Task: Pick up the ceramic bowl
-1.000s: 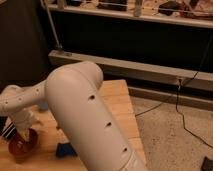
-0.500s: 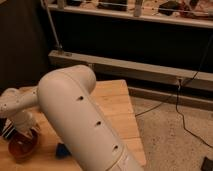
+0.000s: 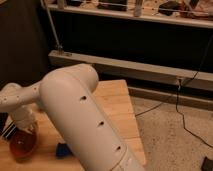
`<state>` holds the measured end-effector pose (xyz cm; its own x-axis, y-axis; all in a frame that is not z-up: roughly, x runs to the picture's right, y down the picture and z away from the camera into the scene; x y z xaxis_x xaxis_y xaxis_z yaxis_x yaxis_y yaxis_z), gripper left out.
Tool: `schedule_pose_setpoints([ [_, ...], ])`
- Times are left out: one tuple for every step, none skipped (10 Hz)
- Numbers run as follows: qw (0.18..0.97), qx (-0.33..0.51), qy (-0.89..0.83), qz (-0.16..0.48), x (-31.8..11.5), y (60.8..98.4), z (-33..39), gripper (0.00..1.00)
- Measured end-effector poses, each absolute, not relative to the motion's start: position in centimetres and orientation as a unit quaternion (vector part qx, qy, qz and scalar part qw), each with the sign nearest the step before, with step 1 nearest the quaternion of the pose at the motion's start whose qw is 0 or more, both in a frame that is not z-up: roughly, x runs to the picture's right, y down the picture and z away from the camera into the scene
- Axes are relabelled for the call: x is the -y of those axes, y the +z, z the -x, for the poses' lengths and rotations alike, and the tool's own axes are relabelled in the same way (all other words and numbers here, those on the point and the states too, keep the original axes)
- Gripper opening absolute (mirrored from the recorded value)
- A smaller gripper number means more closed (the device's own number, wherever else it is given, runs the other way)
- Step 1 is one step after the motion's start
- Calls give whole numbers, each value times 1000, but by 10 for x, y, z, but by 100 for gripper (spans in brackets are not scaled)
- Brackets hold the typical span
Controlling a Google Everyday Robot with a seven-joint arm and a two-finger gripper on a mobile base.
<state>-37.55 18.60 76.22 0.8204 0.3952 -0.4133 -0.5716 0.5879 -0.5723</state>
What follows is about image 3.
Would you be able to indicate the black box on floor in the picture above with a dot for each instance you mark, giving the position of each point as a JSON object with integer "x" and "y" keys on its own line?
{"x": 207, "y": 164}

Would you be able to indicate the metal shelf unit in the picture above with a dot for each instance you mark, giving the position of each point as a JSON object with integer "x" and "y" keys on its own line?
{"x": 153, "y": 48}

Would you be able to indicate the black and white striped block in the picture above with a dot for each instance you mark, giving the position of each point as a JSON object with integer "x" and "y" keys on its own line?
{"x": 8, "y": 132}

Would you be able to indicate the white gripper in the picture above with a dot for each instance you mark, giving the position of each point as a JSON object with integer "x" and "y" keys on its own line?
{"x": 24, "y": 118}

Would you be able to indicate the orange ceramic bowl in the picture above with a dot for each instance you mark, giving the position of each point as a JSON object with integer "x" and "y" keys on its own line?
{"x": 22, "y": 144}

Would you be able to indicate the blue cloth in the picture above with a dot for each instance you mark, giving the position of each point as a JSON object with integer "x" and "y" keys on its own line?
{"x": 62, "y": 150}

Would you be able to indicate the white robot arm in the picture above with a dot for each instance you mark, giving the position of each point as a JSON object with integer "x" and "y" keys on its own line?
{"x": 66, "y": 95}

